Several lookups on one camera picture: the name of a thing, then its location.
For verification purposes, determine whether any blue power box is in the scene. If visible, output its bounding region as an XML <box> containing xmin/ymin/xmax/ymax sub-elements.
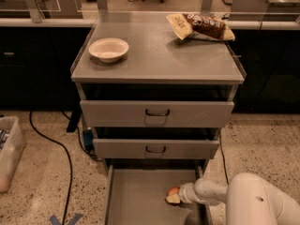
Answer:
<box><xmin>82</xmin><ymin>129</ymin><xmax>94</xmax><ymax>151</ymax></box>

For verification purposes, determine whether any grey drawer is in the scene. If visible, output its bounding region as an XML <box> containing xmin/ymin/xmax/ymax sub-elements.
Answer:
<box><xmin>101</xmin><ymin>163</ymin><xmax>213</xmax><ymax>225</ymax></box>
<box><xmin>81</xmin><ymin>100</ymin><xmax>234</xmax><ymax>128</ymax></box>
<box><xmin>93</xmin><ymin>139</ymin><xmax>219</xmax><ymax>159</ymax></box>

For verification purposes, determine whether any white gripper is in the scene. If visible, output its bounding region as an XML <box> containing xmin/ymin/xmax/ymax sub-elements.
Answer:
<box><xmin>166</xmin><ymin>183</ymin><xmax>197</xmax><ymax>204</ymax></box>

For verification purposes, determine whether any orange fruit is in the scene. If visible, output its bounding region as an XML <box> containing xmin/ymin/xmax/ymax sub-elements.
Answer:
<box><xmin>167</xmin><ymin>187</ymin><xmax>180</xmax><ymax>196</ymax></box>

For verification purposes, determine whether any grey middle drawer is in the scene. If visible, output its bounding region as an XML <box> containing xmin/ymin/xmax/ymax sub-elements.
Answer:
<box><xmin>93</xmin><ymin>139</ymin><xmax>219</xmax><ymax>159</ymax></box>

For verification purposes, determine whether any grey drawer cabinet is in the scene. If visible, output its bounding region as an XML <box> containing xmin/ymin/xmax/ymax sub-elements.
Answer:
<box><xmin>71</xmin><ymin>12</ymin><xmax>246</xmax><ymax>167</ymax></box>

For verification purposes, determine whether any grey top drawer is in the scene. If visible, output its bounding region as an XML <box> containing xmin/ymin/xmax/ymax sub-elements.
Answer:
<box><xmin>81</xmin><ymin>100</ymin><xmax>234</xmax><ymax>128</ymax></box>

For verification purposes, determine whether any black floor cable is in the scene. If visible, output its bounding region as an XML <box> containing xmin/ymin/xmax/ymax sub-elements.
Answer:
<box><xmin>218</xmin><ymin>134</ymin><xmax>231</xmax><ymax>186</ymax></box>
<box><xmin>28</xmin><ymin>110</ymin><xmax>74</xmax><ymax>225</ymax></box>

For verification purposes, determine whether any blue tape floor mark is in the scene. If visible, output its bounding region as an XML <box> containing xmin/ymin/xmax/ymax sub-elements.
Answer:
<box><xmin>48</xmin><ymin>213</ymin><xmax>84</xmax><ymax>225</ymax></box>

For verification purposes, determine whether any black floor cable right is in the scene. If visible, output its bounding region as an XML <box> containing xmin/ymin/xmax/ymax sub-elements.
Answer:
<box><xmin>218</xmin><ymin>134</ymin><xmax>231</xmax><ymax>186</ymax></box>

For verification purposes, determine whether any grey bottom drawer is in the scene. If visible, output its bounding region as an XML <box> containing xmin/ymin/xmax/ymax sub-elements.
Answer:
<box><xmin>101</xmin><ymin>163</ymin><xmax>213</xmax><ymax>225</ymax></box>

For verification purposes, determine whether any clear plastic storage bin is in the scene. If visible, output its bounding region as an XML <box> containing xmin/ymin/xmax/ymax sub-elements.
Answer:
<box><xmin>0</xmin><ymin>116</ymin><xmax>25</xmax><ymax>192</ymax></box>

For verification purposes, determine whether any white bowl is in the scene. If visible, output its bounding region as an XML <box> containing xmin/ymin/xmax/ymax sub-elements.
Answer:
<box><xmin>88</xmin><ymin>37</ymin><xmax>129</xmax><ymax>63</ymax></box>

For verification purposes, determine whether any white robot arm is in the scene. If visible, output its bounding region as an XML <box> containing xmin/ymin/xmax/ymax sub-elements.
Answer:
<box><xmin>166</xmin><ymin>172</ymin><xmax>300</xmax><ymax>225</ymax></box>

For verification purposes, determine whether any brown yellow chip bag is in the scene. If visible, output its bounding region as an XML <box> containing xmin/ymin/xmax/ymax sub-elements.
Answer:
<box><xmin>166</xmin><ymin>13</ymin><xmax>235</xmax><ymax>41</ymax></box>

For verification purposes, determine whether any black floor cable left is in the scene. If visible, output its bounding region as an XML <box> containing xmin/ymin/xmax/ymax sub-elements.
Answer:
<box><xmin>28</xmin><ymin>110</ymin><xmax>74</xmax><ymax>225</ymax></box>

